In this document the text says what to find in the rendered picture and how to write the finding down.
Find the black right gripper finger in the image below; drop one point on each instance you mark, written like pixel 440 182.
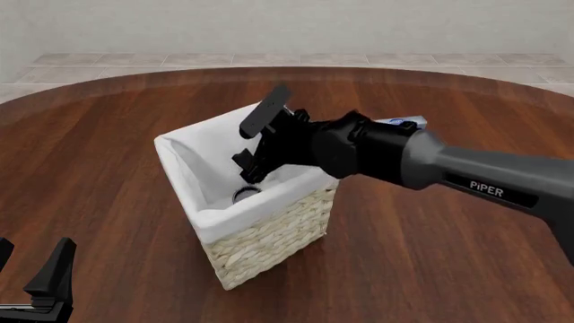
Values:
pixel 242 159
pixel 255 176

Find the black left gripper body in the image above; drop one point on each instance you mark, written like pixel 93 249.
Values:
pixel 31 311

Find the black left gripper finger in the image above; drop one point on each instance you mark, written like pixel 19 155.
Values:
pixel 4 252
pixel 53 272

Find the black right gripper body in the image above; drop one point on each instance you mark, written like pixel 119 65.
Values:
pixel 280 148

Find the dark soup tin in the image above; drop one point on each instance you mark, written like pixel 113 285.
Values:
pixel 246 194

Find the grey and black right robot arm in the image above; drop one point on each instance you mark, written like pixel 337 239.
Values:
pixel 448 165

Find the woven basket with white lining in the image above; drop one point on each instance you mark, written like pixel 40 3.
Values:
pixel 269 242

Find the flat plate on black stalk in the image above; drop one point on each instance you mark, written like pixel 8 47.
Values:
pixel 264 112

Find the blue and white food box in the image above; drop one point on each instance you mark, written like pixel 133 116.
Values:
pixel 406 120

